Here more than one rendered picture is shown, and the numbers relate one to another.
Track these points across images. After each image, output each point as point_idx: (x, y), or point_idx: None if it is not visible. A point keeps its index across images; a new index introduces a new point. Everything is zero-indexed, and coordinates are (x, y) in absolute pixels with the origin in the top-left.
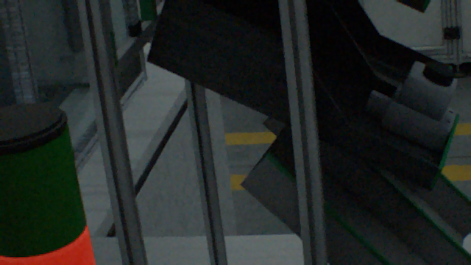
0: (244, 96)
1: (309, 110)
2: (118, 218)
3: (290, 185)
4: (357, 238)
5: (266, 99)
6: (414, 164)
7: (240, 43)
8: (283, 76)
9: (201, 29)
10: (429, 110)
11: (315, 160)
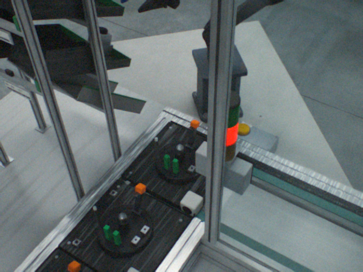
0: (76, 72)
1: (105, 63)
2: (62, 137)
3: (91, 90)
4: (111, 93)
5: (82, 68)
6: (124, 61)
7: (73, 55)
8: (87, 59)
9: (60, 58)
10: (107, 43)
11: (107, 77)
